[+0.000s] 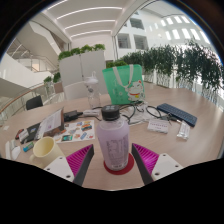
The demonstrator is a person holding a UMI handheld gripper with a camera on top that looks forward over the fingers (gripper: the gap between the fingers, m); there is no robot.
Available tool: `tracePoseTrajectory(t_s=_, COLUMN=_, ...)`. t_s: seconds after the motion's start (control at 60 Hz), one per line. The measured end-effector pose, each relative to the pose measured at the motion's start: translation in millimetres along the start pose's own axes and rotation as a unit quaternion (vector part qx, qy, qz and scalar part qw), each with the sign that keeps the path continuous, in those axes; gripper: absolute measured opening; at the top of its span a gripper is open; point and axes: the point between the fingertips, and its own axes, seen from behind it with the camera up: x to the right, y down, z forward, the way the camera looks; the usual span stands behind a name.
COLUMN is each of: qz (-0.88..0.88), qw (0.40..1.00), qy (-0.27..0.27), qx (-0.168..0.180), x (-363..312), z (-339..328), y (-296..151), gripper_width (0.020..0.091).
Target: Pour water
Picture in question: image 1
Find purple drink bottle black cap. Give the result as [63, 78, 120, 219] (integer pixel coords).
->
[95, 104, 130, 172]

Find black tablet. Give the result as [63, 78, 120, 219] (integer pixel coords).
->
[24, 122, 42, 144]

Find row of green leafy plants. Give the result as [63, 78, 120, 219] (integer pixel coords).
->
[58, 43, 106, 61]

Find small green blue eraser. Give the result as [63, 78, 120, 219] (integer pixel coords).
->
[22, 142, 35, 153]

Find white plastic packet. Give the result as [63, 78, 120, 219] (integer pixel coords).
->
[176, 120, 191, 140]

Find tangle of black cables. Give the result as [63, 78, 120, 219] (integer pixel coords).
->
[89, 103, 174, 124]

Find brown-backed open booklet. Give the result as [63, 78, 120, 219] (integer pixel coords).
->
[34, 107, 66, 140]

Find black power bank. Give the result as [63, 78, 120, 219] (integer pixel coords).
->
[63, 109, 84, 123]

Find small green potted plant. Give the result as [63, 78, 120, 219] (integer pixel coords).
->
[52, 71, 65, 94]
[43, 75, 54, 91]

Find white computer mouse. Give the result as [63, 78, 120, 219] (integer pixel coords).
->
[10, 145, 22, 161]

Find wooden-topped glass railing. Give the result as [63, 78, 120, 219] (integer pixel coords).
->
[0, 83, 64, 118]

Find tall white cabinet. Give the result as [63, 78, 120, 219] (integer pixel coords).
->
[58, 49, 108, 96]

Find small black red box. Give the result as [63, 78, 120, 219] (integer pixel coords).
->
[14, 128, 25, 140]

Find flat round red coaster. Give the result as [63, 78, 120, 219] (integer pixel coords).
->
[103, 152, 135, 176]

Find colourful sticker sheet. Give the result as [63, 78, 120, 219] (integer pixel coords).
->
[54, 119, 96, 144]

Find clear plastic water bottle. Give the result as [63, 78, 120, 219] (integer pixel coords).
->
[83, 70, 102, 109]

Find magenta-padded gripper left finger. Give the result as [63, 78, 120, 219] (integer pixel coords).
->
[43, 143, 95, 187]

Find long green hedge planter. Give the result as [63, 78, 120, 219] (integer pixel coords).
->
[106, 39, 224, 104]

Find cream yellow mug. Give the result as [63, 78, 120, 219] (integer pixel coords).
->
[28, 136, 66, 169]

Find dark blue keyboard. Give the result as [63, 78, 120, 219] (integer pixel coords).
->
[156, 102, 198, 128]

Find white plastic chair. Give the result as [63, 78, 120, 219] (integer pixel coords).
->
[63, 81, 89, 100]

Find ceiling light strips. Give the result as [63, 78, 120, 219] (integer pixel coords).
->
[46, 0, 124, 38]

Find green tote bag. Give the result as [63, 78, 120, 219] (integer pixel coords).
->
[101, 64, 147, 106]

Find white card stack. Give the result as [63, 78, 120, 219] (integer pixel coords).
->
[18, 129, 30, 144]

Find black office chair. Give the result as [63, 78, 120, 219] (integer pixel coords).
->
[25, 95, 44, 111]

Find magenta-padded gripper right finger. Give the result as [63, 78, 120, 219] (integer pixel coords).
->
[130, 143, 184, 186]

